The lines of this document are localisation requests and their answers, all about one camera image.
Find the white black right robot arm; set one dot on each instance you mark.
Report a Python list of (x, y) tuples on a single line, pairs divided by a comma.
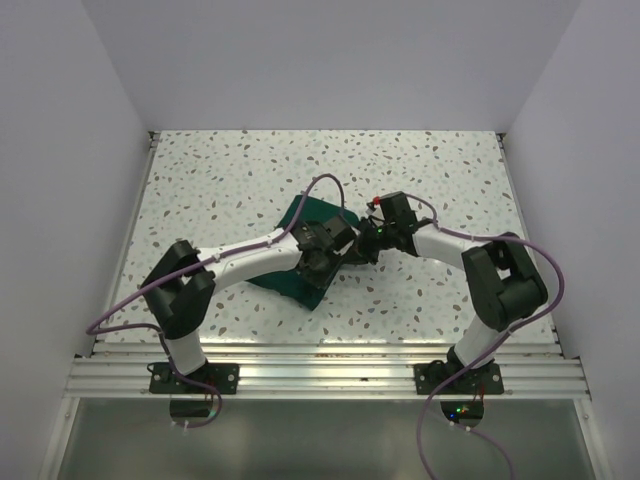
[(503, 282)]

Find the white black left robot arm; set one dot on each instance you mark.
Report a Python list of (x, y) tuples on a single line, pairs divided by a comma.
[(179, 289)]

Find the green surgical cloth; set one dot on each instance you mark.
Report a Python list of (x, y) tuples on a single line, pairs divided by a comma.
[(289, 283)]

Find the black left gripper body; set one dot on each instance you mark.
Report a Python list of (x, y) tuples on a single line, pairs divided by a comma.
[(323, 271)]

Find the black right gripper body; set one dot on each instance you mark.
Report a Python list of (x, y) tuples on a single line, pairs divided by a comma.
[(372, 239)]

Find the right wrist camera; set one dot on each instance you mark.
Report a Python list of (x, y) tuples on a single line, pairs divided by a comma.
[(392, 209)]

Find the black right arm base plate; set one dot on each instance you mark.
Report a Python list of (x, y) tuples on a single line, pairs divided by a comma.
[(434, 378)]

